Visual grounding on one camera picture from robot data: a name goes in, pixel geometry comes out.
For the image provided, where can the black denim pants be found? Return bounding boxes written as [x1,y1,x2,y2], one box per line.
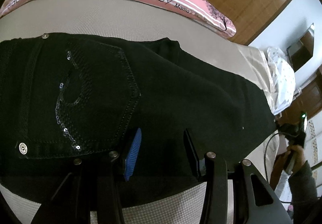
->
[1,33,276,206]

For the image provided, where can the grey sleeved forearm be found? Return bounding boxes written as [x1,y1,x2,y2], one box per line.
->
[288,161,318,203]

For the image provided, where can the person's right hand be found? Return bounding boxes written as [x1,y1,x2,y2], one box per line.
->
[283,145,307,176]

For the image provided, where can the white dotted bedsheet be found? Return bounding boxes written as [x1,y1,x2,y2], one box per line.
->
[265,47,296,115]

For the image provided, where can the beige woven bed mat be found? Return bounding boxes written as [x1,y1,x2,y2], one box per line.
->
[1,0,269,223]

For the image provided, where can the pink striped Baby pillow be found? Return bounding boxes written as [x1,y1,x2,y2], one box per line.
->
[121,0,237,38]

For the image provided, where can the black cable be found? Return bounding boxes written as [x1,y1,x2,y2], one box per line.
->
[262,131,294,204]

